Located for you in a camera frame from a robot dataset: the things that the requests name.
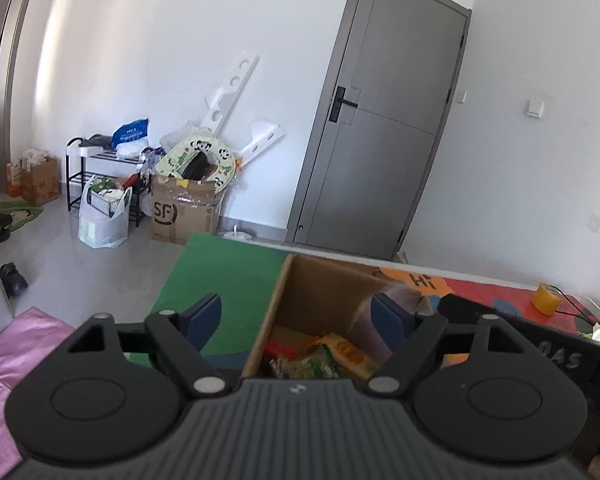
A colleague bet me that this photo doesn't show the purple bread snack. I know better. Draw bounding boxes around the purple bread snack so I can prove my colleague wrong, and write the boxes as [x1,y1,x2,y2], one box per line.
[346,285,434,364]

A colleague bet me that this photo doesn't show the red candy snack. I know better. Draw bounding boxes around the red candy snack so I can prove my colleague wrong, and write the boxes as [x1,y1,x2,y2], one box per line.
[263,340,298,361]

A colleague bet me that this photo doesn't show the yellow tape roll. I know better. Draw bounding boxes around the yellow tape roll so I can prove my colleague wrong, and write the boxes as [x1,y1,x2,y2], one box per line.
[531,283,562,316]

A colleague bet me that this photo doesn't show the green snack packets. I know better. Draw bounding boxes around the green snack packets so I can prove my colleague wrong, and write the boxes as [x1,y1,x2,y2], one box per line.
[265,334,379,382]

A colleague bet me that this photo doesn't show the brown cardboard box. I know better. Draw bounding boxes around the brown cardboard box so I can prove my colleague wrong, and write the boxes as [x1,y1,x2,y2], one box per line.
[242,255,412,377]

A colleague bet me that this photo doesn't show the SF cardboard box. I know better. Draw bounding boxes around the SF cardboard box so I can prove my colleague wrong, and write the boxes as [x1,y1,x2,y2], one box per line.
[151,176,223,245]

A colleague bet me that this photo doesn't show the white shopping bag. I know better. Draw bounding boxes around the white shopping bag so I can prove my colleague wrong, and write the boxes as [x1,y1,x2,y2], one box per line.
[78,176,132,249]

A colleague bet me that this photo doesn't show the pink cloth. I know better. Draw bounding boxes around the pink cloth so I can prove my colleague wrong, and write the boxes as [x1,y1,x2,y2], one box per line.
[0,308,74,478]

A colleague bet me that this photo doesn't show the black shoe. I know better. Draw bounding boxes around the black shoe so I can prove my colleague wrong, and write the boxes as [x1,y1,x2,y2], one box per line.
[0,262,29,297]

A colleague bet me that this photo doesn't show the black metal rack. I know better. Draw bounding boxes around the black metal rack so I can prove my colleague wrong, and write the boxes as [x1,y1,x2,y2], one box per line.
[64,136,142,211]

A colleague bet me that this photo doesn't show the green floor rug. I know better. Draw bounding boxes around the green floor rug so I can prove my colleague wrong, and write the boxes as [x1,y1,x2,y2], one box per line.
[0,200,44,232]

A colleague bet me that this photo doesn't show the small brown carton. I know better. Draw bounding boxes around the small brown carton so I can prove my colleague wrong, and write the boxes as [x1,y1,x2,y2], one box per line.
[21,156,60,206]

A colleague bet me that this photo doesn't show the blue plastic bag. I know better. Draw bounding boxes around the blue plastic bag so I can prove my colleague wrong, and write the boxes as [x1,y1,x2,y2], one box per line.
[111,118,149,148]

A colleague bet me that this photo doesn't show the short white plastic board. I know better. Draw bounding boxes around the short white plastic board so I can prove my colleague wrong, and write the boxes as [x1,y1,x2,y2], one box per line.
[237,119,285,167]

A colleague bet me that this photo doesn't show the tall white plastic board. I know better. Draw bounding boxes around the tall white plastic board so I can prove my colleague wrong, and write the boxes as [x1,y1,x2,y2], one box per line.
[200,51,260,136]

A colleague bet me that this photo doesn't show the orange carton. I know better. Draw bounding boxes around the orange carton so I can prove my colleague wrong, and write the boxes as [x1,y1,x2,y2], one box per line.
[5,160,22,197]

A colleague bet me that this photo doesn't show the grey door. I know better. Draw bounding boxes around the grey door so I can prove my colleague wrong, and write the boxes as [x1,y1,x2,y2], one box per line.
[286,0,471,260]

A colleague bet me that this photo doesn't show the panda print seat ring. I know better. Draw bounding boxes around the panda print seat ring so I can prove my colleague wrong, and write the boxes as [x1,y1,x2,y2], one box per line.
[154,134,240,194]

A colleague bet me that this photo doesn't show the black door handle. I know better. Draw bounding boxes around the black door handle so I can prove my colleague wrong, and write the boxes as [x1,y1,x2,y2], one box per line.
[328,86,358,122]

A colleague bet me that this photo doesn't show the white wall switch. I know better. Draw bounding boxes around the white wall switch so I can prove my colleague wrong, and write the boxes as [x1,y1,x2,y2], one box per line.
[526,100,545,119]

